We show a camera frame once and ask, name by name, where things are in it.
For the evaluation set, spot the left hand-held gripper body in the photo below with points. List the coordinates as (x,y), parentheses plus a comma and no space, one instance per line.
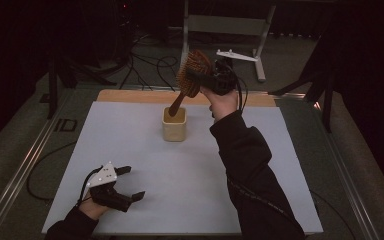
(108,191)

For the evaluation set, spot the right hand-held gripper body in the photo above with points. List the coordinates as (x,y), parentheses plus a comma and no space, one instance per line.
(223,81)

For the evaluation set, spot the wooden paddle hairbrush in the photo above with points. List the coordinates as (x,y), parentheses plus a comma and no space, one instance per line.
(196,61)

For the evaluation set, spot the cream square holder cup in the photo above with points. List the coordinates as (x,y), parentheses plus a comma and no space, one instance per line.
(174,131)

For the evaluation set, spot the person's right hand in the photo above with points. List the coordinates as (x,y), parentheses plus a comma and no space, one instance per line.
(223,103)

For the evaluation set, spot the person's left hand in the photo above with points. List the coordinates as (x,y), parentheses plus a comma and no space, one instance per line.
(91,209)

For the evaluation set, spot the pale grey table mat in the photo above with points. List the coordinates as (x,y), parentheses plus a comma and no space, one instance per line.
(166,186)

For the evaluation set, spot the grey metal stand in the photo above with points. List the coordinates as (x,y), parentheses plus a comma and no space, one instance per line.
(226,25)

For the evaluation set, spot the dark metal stand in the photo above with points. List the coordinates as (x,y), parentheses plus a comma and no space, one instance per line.
(323,86)
(51,86)

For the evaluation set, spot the metal floor rail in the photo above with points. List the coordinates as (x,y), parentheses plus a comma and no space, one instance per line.
(345,176)
(23,170)

